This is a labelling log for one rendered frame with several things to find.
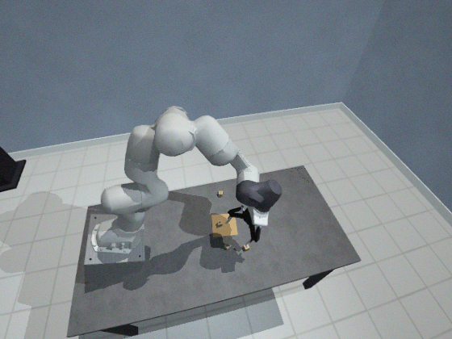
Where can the tan flat mat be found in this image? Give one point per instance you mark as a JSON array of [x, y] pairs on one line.
[[228, 229]]

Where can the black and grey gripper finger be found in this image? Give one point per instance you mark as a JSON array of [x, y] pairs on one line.
[[254, 235], [237, 215]]

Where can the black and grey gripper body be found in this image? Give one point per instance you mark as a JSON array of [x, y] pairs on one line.
[[246, 213]]

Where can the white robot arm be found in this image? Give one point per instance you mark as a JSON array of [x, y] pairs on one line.
[[173, 134]]

